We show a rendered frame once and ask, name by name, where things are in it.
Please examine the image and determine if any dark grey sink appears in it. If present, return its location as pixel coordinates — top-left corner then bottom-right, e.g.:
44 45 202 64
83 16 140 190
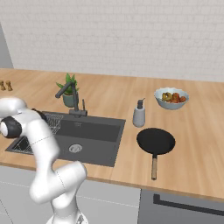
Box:
4 109 127 168

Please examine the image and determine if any black frying pan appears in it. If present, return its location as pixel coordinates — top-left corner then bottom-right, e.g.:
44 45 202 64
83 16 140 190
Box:
136 127 177 181

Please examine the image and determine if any grey soap dispenser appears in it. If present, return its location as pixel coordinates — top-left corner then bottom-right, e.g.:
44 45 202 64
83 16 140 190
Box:
132 97 146 129

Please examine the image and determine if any dark grey tap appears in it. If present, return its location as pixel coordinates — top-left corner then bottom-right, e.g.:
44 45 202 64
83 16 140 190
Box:
54 80 88 119

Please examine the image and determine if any green potted plant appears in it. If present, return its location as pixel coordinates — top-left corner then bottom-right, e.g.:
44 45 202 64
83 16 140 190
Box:
55 73 81 109

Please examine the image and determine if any white bowl of fruit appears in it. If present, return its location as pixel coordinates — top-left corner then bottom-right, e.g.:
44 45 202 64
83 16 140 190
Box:
153 87 190 111

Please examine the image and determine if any white cupboard front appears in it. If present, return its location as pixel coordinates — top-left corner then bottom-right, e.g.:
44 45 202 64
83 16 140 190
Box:
0 164 142 224

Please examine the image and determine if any grey dishwasher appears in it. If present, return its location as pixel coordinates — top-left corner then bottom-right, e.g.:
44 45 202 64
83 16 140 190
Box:
137 188 224 224

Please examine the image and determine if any wire dish rack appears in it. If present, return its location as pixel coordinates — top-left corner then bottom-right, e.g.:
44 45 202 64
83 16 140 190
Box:
11 113 65 155

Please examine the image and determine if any black dishwasher handle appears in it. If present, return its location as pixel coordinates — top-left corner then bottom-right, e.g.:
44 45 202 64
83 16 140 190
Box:
153 193 224 217

